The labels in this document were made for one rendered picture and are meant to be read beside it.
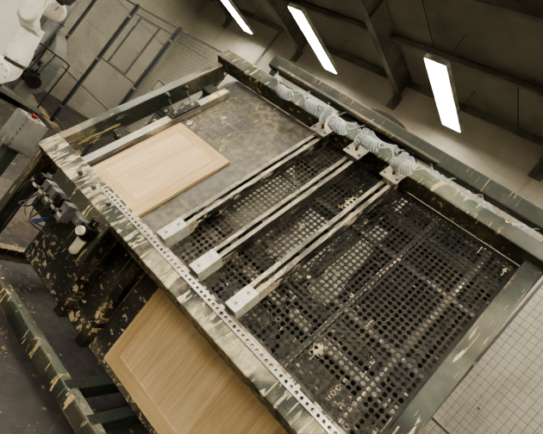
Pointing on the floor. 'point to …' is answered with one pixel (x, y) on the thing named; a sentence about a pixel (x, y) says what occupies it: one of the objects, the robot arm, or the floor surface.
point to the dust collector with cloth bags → (40, 76)
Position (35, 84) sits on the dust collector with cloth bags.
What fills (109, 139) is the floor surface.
